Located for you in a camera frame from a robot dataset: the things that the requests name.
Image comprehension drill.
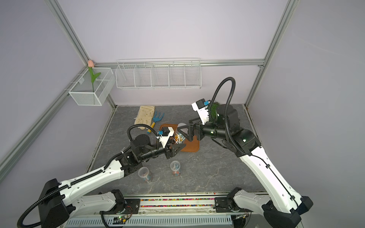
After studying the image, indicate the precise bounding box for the green artificial grass mat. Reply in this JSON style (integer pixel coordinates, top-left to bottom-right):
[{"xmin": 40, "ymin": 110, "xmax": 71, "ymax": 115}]
[{"xmin": 208, "ymin": 99, "xmax": 220, "ymax": 122}]

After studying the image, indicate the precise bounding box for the blue yellow garden rake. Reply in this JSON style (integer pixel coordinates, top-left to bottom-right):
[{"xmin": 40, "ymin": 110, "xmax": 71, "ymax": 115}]
[{"xmin": 150, "ymin": 112, "xmax": 164, "ymax": 128}]

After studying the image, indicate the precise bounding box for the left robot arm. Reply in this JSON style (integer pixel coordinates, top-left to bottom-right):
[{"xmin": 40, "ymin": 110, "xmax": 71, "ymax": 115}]
[{"xmin": 17, "ymin": 124, "xmax": 186, "ymax": 228}]

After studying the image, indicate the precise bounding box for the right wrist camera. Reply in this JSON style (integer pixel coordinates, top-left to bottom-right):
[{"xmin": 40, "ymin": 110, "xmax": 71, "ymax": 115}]
[{"xmin": 192, "ymin": 98, "xmax": 211, "ymax": 125}]

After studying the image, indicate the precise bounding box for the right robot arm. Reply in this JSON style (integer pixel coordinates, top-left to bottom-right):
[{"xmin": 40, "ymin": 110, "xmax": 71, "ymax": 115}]
[{"xmin": 177, "ymin": 77, "xmax": 313, "ymax": 228}]

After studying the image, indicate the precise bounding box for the middle clear candy jar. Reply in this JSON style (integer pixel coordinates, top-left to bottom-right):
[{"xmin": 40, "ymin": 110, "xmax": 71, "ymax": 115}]
[{"xmin": 170, "ymin": 161, "xmax": 181, "ymax": 176}]

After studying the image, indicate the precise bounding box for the cream work glove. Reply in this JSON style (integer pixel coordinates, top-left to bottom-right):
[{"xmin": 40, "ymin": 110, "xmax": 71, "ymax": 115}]
[{"xmin": 135, "ymin": 105, "xmax": 155, "ymax": 126}]

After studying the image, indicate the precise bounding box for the left clear plastic jar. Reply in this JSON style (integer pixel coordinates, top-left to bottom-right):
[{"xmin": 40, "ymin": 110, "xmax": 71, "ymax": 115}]
[{"xmin": 138, "ymin": 167, "xmax": 153, "ymax": 183}]

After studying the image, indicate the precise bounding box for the white wire wall rack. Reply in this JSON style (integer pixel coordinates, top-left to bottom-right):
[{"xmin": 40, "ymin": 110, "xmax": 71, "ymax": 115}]
[{"xmin": 116, "ymin": 58, "xmax": 202, "ymax": 89}]

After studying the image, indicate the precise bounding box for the pink artificial tulip flower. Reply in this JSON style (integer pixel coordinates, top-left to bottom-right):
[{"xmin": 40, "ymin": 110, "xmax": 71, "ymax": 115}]
[{"xmin": 87, "ymin": 60, "xmax": 101, "ymax": 92}]

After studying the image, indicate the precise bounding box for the white mesh wall basket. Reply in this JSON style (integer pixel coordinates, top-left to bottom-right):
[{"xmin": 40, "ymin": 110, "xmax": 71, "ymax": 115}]
[{"xmin": 68, "ymin": 67, "xmax": 116, "ymax": 106}]

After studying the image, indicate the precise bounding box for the brown wooden tray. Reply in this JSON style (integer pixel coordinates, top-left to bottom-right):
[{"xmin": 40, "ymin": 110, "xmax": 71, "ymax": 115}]
[{"xmin": 159, "ymin": 123, "xmax": 200, "ymax": 153}]

